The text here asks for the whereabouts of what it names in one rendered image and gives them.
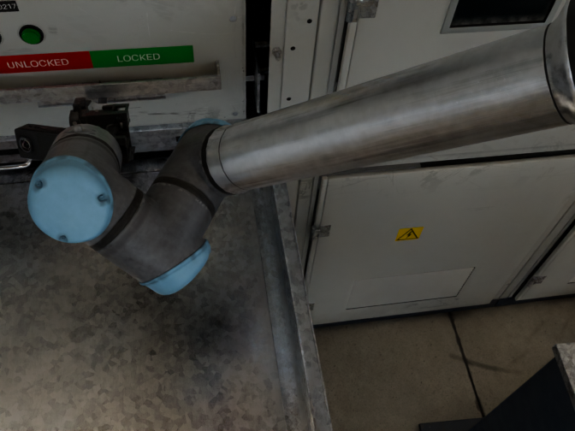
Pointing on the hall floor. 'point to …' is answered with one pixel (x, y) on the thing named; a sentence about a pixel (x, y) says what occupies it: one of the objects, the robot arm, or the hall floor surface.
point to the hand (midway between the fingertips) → (91, 113)
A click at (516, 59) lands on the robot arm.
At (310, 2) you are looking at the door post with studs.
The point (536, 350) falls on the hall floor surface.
